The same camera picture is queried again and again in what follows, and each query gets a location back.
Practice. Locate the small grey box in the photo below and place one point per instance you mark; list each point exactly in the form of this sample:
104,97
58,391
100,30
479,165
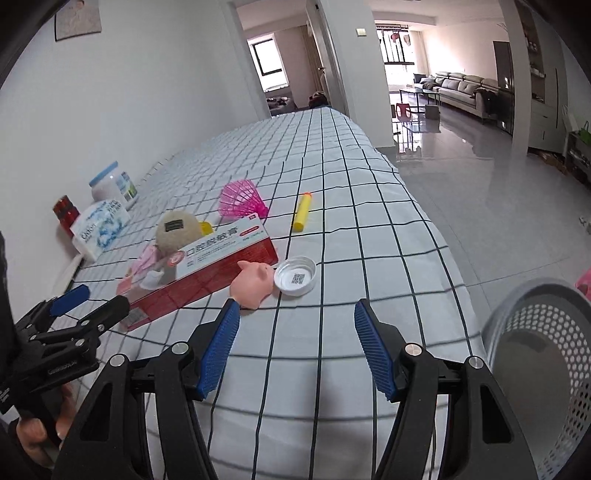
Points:
433,112

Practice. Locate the red metal can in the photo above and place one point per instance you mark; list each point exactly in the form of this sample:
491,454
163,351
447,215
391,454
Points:
64,212

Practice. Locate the red plastic stool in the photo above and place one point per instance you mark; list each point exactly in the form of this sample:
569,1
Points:
401,110

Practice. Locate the pink plastic object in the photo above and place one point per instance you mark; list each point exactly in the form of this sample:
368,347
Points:
585,286

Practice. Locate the dark tall cabinet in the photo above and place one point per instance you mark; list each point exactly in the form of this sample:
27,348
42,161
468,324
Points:
503,83

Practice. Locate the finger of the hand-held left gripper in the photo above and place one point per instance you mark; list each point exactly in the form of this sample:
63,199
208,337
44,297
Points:
104,316
69,297

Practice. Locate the pink pig toy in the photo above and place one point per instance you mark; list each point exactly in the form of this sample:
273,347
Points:
251,284

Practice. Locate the round beige felt disc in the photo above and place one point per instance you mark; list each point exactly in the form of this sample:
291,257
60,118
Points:
178,233

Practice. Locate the white checked tablecloth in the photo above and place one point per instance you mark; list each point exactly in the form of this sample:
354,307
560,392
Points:
351,175

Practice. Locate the grey perforated plastic basket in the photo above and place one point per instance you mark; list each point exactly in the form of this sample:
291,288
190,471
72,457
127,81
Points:
540,369

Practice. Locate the white round plastic lid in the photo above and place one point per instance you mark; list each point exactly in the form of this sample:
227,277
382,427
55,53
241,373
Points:
295,276

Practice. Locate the white shelf cabinet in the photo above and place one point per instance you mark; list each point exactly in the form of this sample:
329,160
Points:
540,92

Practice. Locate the blue and white tissue pack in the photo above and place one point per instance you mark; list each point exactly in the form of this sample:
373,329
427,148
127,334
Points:
99,226

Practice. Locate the yellow plastic tube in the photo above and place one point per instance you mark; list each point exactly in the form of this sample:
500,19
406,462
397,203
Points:
301,214

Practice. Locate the red and white carton box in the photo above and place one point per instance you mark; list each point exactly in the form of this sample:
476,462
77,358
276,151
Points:
217,270

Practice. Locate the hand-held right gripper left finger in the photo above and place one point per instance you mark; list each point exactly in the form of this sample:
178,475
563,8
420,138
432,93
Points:
217,355

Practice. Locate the glass coffee table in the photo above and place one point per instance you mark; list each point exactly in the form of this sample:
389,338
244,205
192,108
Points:
418,94

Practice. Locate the grey wall picture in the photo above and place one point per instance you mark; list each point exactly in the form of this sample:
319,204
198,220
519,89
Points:
78,18

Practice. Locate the green bag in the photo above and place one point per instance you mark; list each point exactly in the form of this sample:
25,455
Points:
584,134

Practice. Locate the grey sofa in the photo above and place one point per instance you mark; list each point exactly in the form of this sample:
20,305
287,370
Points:
461,87

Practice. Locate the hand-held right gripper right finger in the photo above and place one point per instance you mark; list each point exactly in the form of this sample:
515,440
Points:
376,355

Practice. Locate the white jar with blue lid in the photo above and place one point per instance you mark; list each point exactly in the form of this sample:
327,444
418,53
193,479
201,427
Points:
113,184

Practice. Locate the pink plastic shuttlecock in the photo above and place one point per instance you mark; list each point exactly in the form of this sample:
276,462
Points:
240,198

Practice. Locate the person's left hand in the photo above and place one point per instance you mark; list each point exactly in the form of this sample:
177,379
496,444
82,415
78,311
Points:
34,436

